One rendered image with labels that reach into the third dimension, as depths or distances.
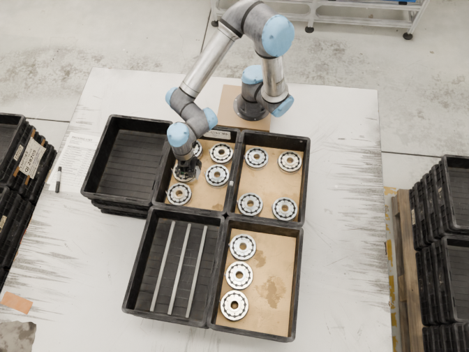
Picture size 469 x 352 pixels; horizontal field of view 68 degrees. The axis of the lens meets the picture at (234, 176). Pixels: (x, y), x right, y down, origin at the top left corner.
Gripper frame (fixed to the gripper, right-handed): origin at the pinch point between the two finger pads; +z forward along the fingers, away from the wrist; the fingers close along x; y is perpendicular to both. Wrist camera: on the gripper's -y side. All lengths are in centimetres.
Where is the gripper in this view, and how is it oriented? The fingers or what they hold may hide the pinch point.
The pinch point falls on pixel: (192, 171)
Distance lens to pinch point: 153.5
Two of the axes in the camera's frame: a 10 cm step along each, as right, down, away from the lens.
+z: 0.4, 4.4, 9.0
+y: -0.8, 9.0, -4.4
